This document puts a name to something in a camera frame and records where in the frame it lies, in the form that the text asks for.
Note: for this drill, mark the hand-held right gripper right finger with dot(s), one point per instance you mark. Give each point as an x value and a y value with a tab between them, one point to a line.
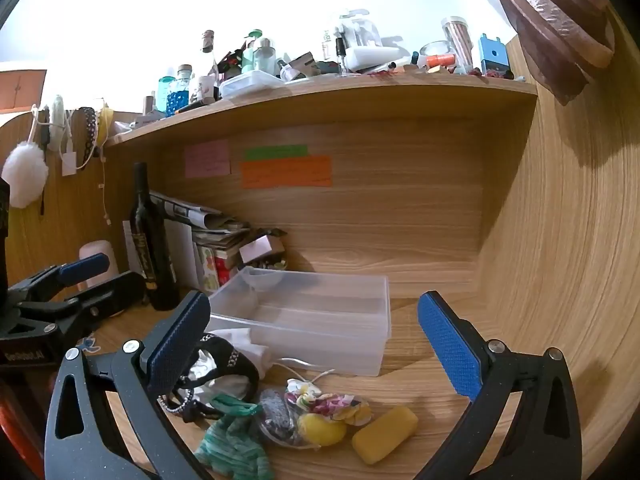
450	345

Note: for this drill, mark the brown hanging cloth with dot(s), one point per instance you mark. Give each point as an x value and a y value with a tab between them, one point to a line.
555	20

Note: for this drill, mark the glass jar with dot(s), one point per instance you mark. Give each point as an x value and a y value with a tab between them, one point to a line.
435	48

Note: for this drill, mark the clear bottle with green cap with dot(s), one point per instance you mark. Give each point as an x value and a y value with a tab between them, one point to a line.
262	55

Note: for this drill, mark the pink cup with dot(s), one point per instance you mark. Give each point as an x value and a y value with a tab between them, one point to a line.
100	248

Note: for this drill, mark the pink sticky note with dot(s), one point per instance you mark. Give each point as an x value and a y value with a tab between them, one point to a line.
207	159

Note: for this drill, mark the clear plastic box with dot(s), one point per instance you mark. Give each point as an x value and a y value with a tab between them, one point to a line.
300	320

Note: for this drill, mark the white cloth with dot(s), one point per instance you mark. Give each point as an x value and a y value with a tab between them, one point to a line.
250	347

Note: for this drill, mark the grey knitted cloth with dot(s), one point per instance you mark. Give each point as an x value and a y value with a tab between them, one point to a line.
275	410

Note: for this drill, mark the wooden shelf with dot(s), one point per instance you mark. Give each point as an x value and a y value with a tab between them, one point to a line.
325	97

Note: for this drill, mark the white plastic holder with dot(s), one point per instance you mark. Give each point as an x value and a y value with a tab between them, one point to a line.
360	27

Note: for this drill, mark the black white headband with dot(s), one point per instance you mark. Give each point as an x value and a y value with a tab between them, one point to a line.
225	360

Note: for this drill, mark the colourful printed box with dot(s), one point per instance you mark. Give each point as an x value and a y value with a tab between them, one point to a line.
217	265

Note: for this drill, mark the yellow sponge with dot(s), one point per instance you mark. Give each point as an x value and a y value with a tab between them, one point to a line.
385	435

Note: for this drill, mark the white tag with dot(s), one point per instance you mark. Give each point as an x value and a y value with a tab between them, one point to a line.
68	164

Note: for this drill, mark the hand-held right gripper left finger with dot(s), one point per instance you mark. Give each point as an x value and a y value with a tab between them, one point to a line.
180	340

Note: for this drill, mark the stack of newspapers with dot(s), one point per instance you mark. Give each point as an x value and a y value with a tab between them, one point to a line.
200	215

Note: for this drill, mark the white tube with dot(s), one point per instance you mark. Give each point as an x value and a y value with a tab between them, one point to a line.
375	57

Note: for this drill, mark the green knitted cloth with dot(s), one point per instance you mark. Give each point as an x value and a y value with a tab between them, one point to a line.
230	440

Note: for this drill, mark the clear jar of brown sticks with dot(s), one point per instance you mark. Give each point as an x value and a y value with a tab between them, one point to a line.
459	42

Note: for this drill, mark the yellow soft ball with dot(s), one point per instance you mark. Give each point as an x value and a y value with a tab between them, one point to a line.
320	430

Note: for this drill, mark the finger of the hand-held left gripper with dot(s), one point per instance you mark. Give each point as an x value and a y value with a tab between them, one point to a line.
85	266
112	290

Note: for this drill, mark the white patterned cup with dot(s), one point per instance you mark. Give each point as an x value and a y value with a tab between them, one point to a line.
204	90

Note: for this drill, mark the orange sticky note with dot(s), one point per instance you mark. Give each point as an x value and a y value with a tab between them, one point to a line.
287	172

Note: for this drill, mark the blue box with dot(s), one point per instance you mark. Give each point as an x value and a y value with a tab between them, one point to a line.
494	55

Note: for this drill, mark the clear lidded container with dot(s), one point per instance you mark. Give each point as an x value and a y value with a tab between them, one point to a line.
250	85

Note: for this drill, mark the dark wine bottle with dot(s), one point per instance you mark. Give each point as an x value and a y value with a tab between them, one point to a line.
150	240

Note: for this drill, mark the white book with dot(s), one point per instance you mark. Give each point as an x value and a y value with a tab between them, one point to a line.
179	255

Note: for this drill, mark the green sticky note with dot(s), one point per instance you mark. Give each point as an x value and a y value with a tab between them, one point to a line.
276	152

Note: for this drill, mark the small pink box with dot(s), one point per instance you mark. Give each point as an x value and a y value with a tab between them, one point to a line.
260	249

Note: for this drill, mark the blue liquid bottle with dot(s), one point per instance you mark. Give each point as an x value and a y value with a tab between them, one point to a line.
165	92

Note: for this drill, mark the corked bottle with blue beads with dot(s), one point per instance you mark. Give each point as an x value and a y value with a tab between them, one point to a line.
181	92

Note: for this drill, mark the orange cabinet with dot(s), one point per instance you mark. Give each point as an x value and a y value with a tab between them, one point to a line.
22	91

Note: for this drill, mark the white fluffy pompom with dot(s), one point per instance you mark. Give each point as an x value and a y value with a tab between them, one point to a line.
24	175

